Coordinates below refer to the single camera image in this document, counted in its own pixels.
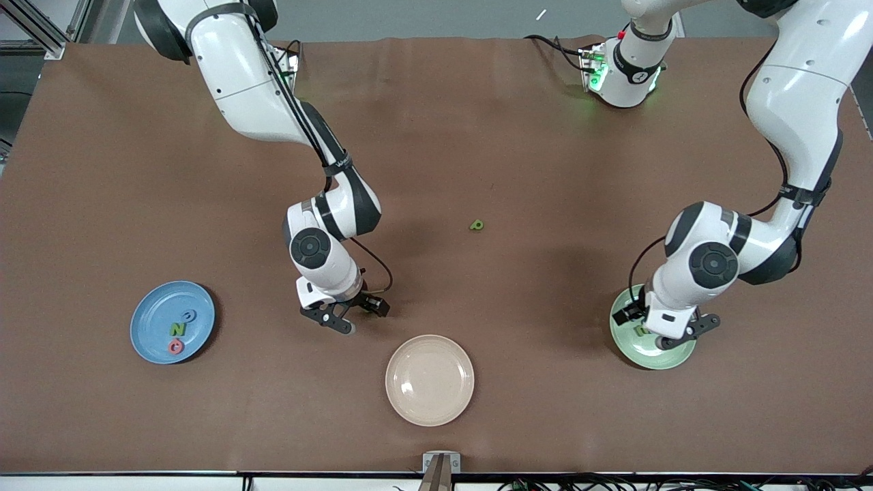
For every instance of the green foam letter p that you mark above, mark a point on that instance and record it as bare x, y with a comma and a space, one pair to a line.
477, 225

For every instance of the blue foam letter G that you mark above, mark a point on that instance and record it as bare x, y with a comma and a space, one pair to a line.
183, 316

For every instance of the red foam letter Q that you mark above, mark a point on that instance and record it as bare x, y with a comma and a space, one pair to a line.
170, 347

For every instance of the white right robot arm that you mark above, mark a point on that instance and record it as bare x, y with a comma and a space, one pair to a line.
239, 82

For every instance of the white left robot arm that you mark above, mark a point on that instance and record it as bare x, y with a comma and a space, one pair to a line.
798, 102

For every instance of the green plate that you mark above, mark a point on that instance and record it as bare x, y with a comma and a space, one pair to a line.
655, 358

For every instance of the beige plate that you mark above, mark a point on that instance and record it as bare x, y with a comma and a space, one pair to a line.
430, 380

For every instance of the blue plate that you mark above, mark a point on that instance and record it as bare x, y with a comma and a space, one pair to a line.
153, 303

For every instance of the brown table mat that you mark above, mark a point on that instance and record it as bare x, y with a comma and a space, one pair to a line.
477, 136

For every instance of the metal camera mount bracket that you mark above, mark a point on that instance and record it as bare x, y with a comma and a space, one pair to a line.
441, 470

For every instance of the metal connector bracket green light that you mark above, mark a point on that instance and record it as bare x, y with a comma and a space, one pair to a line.
293, 68
592, 68

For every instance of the aluminium frame profile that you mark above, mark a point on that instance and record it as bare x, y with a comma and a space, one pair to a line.
54, 48

